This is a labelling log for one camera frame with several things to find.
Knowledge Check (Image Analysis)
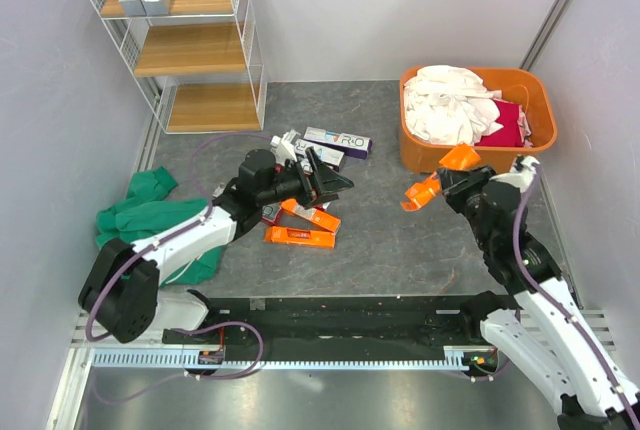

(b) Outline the orange toothpaste box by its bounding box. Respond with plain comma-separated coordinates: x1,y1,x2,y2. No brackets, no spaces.
400,144,481,212

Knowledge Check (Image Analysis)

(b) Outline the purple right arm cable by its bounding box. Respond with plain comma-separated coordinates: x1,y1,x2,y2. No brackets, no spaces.
512,162,640,426

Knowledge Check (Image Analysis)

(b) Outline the orange plastic basin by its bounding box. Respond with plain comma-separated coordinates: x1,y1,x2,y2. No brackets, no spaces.
399,67,557,173

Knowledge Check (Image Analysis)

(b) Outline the orange box front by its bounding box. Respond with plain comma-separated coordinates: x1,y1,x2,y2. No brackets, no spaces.
264,226,336,249

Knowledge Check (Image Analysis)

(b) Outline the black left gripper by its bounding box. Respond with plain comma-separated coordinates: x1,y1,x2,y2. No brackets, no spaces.
258,148,353,209

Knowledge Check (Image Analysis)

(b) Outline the aluminium cable duct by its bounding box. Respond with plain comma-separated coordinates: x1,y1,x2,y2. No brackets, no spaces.
92,347,470,372

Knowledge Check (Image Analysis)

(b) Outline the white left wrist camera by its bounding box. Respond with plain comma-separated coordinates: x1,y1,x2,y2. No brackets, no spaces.
270,129,300,166

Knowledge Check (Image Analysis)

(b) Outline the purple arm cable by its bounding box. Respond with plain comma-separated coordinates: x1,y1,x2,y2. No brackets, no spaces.
512,162,640,426
84,130,274,344

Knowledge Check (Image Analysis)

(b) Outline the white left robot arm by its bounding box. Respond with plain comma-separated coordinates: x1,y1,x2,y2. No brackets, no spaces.
78,149,354,344

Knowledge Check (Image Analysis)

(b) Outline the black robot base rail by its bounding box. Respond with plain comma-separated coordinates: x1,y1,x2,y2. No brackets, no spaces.
162,295,487,362

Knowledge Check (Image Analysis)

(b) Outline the white wire wooden shelf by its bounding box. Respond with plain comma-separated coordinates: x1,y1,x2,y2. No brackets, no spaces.
89,0,267,134

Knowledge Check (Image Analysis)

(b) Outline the white cloth in basin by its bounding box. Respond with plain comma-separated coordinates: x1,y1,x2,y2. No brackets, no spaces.
403,65,503,146

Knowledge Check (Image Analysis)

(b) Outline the orange box with label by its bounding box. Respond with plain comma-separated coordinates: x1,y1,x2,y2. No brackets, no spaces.
280,199,341,234

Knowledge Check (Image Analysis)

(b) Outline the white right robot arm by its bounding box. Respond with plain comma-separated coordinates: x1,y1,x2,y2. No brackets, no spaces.
437,157,639,429

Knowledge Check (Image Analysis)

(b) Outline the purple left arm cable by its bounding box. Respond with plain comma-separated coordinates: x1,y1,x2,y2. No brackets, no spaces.
84,130,274,344

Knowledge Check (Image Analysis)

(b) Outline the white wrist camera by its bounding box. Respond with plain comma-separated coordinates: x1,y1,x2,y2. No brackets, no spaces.
510,155,540,181
270,129,300,166

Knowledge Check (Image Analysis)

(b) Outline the red cloth in basin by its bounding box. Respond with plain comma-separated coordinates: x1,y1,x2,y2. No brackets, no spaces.
476,99,533,148

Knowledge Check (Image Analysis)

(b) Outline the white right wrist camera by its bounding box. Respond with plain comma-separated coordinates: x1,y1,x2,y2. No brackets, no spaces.
510,155,540,181

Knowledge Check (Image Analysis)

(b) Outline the red silver R&O box front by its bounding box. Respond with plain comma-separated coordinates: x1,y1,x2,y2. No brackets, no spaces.
212,182,282,227

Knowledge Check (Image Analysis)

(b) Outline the purple silver toothpaste box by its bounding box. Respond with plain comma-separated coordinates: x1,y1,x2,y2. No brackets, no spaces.
293,138,345,171

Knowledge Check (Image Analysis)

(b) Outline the purple silver R&O box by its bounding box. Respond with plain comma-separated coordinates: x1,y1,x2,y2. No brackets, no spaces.
303,127,373,160

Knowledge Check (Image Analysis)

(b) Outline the green cloth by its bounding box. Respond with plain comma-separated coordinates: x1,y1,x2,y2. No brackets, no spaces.
95,166,223,285

